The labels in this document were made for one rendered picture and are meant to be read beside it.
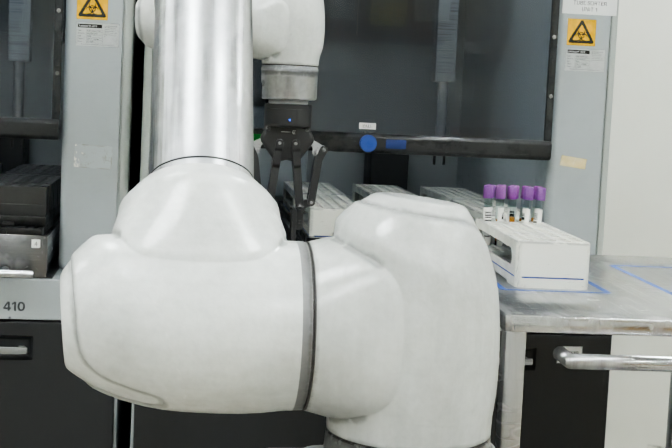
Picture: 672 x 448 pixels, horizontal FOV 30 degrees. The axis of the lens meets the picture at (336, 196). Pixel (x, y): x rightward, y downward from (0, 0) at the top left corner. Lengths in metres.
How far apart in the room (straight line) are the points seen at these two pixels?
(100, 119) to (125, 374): 1.15
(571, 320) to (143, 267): 0.59
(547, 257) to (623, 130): 1.84
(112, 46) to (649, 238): 1.84
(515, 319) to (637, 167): 2.09
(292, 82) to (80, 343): 0.94
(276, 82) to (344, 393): 0.93
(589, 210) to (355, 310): 1.28
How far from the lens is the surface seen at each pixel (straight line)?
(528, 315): 1.47
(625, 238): 3.53
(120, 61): 2.19
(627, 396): 3.62
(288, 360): 1.08
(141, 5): 1.95
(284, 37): 1.94
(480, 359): 1.12
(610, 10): 2.32
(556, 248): 1.68
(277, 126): 1.96
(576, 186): 2.30
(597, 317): 1.49
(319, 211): 2.16
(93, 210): 2.21
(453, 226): 1.11
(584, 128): 2.30
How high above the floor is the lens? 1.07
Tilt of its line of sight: 5 degrees down
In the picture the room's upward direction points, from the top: 3 degrees clockwise
